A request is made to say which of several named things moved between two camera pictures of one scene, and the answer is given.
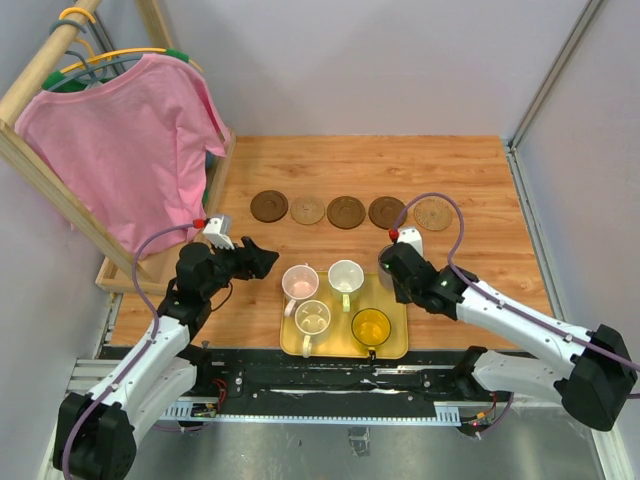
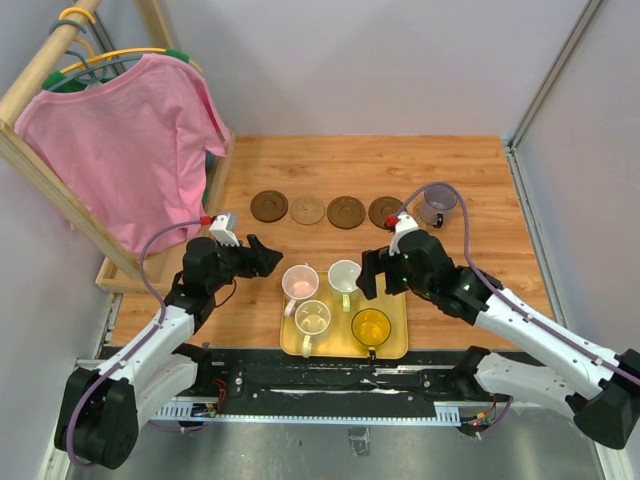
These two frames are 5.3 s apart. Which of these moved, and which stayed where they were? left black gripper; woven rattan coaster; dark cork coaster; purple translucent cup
Moved: purple translucent cup
Stayed: woven rattan coaster; left black gripper; dark cork coaster
